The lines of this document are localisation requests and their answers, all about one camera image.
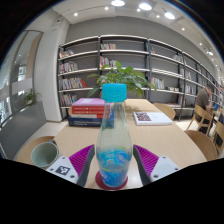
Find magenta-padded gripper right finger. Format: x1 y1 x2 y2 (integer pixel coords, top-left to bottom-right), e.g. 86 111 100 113
132 144 182 187

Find person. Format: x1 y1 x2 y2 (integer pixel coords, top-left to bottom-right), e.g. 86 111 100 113
194 83 216 129

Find white magazine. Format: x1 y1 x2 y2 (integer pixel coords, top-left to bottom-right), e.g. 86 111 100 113
133 111 174 127

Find small window ledge plant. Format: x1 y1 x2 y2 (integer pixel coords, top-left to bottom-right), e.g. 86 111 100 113
23 89 39 107

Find green potted plant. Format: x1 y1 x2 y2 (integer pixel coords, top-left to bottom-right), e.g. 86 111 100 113
87 60 158 99

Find grey bookshelf unit with books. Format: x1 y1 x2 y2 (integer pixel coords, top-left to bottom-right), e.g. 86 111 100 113
57 34 224 120

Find red book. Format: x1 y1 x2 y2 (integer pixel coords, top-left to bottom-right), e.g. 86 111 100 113
70 105 112 118

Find round ceiling lights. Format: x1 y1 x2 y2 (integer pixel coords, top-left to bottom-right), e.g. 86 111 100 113
71 0 214 58

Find patterned green ceramic mug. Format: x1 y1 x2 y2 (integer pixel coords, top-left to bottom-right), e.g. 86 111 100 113
30 140 60 169

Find flat round red coaster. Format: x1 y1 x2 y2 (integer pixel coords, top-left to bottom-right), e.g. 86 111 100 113
94 170 129 191

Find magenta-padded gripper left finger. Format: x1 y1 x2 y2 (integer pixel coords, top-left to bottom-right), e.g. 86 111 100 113
45 144 97 188

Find clear bottle with blue cap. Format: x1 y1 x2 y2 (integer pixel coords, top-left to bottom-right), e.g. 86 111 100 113
95 83 134 189

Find thick dark blue book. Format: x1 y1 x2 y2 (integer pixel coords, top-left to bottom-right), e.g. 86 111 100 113
68 115 115 128

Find pink-covered book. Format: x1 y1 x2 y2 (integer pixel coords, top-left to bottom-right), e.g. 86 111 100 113
71 97 107 108

